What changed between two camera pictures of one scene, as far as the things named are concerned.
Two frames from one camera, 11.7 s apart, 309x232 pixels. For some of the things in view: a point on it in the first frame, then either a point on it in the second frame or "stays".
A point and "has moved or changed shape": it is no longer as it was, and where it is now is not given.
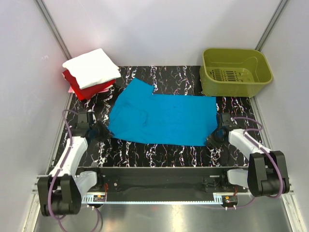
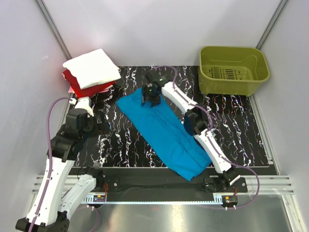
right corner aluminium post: [272, 24] stays
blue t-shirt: [137, 114] has moved or changed shape
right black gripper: [210, 142] to [145, 91]
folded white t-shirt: [92, 68] stays
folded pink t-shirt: [70, 90] stays
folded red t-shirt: [84, 94] stays
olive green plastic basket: [233, 72] stays
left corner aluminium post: [62, 43] stays
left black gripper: [106, 134] to [102, 128]
